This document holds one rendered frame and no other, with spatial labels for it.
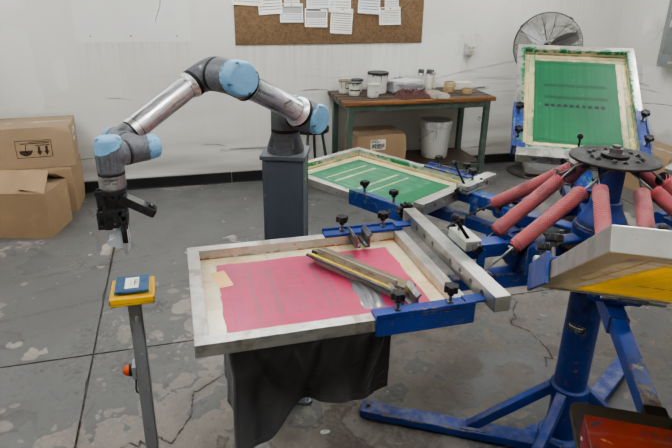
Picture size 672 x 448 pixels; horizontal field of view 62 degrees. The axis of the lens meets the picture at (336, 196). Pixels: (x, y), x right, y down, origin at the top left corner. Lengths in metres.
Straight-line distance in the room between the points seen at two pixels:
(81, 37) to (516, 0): 4.15
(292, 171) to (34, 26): 3.56
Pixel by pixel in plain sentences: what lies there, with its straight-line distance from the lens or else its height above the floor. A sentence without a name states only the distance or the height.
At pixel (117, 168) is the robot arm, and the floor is 1.35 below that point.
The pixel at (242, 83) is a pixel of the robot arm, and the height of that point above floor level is 1.54.
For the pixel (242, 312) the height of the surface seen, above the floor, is 0.95.
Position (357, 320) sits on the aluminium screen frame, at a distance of 1.58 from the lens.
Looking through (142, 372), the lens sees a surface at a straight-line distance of 2.04.
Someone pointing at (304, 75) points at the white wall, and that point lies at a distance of 5.53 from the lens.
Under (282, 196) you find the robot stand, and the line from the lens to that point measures 2.33.
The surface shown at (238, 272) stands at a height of 0.95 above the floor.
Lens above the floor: 1.85
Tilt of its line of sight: 21 degrees down
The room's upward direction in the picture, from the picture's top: 1 degrees clockwise
